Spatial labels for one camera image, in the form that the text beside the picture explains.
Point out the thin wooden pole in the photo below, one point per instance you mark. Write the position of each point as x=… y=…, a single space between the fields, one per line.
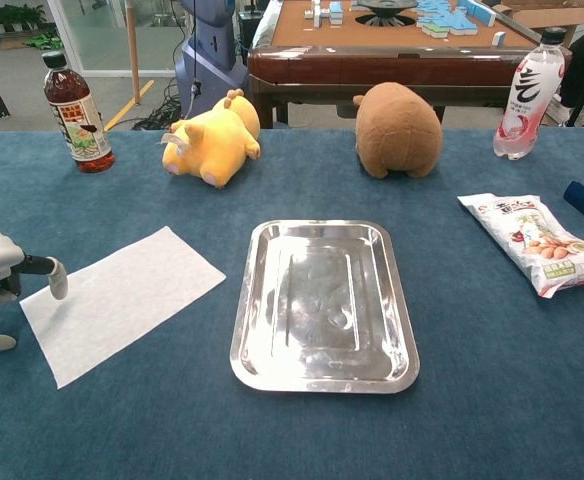
x=133 y=60

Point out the stacked blue mahjong tiles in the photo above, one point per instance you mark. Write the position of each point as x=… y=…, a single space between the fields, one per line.
x=322 y=12

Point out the single blue mahjong tile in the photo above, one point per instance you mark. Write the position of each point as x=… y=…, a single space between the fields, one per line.
x=498 y=38

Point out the brown wooden mahjong table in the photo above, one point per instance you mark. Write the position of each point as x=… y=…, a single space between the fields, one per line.
x=372 y=65

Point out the blue grey machine pedestal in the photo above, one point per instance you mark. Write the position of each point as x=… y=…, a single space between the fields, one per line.
x=212 y=55

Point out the brown tea bottle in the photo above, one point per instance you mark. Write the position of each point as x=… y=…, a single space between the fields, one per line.
x=79 y=130

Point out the brown cardboard box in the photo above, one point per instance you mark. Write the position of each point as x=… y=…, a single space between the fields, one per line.
x=547 y=17

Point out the blue felt table cover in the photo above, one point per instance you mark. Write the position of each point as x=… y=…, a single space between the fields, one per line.
x=122 y=440

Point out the brown capybara plush toy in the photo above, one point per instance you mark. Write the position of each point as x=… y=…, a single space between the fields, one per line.
x=397 y=135

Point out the long blue mahjong tile row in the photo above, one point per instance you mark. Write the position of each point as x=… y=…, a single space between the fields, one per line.
x=479 y=11

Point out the black mahjong table hub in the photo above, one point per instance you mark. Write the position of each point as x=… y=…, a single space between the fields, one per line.
x=387 y=11

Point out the blue mahjong tile heap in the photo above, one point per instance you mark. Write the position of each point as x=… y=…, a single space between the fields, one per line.
x=444 y=22

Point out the white paper towel sheet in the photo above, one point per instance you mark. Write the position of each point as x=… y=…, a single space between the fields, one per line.
x=122 y=305

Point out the silver metal tray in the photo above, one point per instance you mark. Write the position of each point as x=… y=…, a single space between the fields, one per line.
x=322 y=310

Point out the yellow plush toy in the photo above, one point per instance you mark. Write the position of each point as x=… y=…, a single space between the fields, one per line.
x=217 y=145

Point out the green potted plants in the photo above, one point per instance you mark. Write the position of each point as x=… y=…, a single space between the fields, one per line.
x=7 y=17

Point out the clear pink-label water bottle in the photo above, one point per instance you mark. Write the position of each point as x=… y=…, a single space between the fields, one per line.
x=522 y=110

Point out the white nut snack bag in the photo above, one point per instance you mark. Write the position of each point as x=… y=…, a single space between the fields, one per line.
x=537 y=245

